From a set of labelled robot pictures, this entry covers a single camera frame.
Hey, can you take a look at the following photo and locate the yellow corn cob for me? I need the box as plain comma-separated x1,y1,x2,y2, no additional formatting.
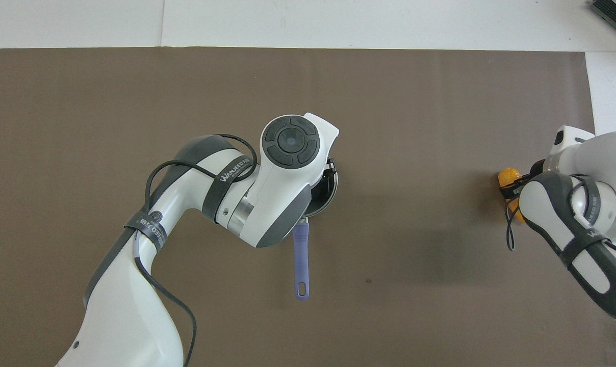
498,167,524,224

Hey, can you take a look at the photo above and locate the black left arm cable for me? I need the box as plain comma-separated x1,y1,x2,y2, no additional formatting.
135,134,258,367

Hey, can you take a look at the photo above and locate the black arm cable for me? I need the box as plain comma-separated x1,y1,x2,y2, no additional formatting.
506,176,616,255
135,134,258,367

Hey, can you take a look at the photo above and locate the dark blue saucepan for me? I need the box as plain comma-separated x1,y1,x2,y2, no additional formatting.
293,159,339,301

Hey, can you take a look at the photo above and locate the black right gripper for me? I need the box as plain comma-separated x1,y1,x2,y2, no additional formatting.
500,159,548,201

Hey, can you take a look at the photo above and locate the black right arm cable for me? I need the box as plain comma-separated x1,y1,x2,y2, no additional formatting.
506,176,616,255

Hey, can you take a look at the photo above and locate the brown table mat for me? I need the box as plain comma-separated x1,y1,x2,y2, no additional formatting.
0,47,616,367

